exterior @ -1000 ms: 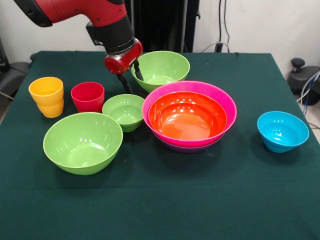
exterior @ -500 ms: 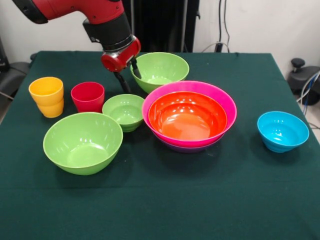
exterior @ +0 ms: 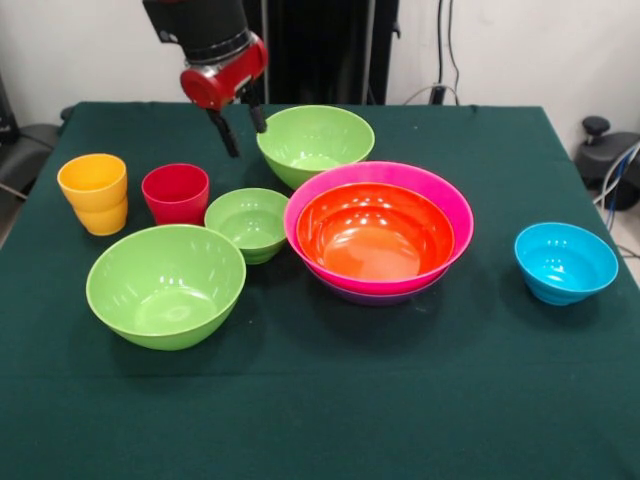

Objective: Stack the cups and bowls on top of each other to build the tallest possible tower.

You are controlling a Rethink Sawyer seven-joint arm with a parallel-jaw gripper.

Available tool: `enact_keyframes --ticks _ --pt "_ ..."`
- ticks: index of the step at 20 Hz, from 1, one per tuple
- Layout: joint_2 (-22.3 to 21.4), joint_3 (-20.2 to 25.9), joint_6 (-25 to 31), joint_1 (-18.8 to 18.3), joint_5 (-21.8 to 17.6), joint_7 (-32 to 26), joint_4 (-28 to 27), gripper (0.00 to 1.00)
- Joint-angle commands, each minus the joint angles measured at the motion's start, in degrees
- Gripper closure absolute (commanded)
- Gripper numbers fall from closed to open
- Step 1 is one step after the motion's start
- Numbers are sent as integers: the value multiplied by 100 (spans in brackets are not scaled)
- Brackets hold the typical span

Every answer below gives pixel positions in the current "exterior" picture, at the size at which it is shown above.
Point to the dark green tablecloth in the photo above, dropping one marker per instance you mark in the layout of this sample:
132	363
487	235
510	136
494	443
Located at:
320	400

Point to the small ribbed green bowl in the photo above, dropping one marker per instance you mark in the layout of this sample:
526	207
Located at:
247	225

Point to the large green bowl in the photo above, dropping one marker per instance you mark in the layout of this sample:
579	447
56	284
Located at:
165	285

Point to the medium green bowl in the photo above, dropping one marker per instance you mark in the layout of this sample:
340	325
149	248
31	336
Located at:
320	135

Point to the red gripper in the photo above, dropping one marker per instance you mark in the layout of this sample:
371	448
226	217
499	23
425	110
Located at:
225	80

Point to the red cup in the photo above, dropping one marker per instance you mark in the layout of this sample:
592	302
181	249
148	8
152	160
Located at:
175	200

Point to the purple bowl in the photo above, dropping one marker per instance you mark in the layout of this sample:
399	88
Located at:
375	301

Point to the black plug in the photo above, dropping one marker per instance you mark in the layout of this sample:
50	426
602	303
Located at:
438	94

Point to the small blue bowl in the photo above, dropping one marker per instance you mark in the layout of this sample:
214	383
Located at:
565	265

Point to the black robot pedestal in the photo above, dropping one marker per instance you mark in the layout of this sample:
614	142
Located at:
330	50

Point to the black office chair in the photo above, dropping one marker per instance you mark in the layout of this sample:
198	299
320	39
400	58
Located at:
30	140

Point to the orange bowl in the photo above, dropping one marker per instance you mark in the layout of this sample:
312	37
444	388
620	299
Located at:
375	235

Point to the yellow cup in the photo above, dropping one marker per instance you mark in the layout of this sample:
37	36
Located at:
95	200

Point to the pink bowl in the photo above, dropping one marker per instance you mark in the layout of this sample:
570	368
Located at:
310	200

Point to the black chair with round knob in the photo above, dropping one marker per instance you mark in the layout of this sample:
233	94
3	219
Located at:
600	160

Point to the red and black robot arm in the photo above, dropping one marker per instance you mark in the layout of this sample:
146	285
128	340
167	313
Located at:
205	22

